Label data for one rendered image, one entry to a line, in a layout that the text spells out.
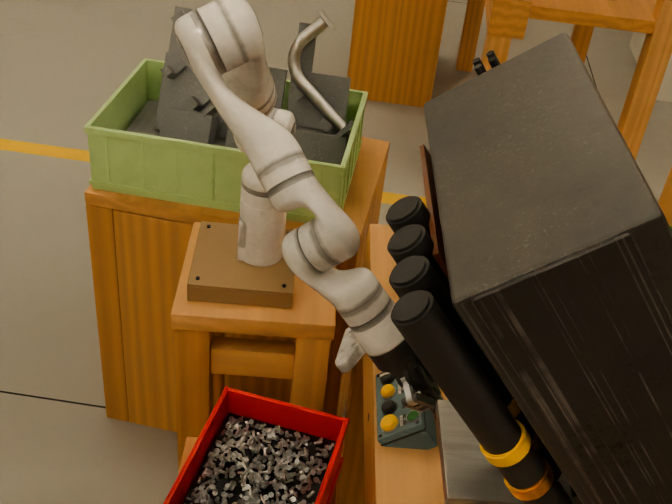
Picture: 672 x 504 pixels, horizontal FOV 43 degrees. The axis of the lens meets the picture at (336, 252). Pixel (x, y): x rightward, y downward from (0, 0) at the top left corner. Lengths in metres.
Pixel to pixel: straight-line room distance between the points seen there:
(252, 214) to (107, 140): 0.55
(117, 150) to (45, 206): 1.52
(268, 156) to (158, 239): 1.05
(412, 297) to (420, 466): 0.71
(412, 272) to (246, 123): 0.48
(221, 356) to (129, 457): 0.85
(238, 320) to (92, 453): 1.01
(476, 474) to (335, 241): 0.34
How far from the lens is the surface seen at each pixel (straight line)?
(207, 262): 1.73
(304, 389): 1.79
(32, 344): 2.93
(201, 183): 2.05
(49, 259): 3.28
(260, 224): 1.65
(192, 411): 1.86
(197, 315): 1.67
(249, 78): 1.29
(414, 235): 0.76
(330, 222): 1.10
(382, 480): 1.35
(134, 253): 2.20
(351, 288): 1.14
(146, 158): 2.06
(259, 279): 1.69
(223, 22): 1.16
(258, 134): 1.13
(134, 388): 2.52
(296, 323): 1.66
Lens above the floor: 1.93
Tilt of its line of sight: 36 degrees down
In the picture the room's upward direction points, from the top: 6 degrees clockwise
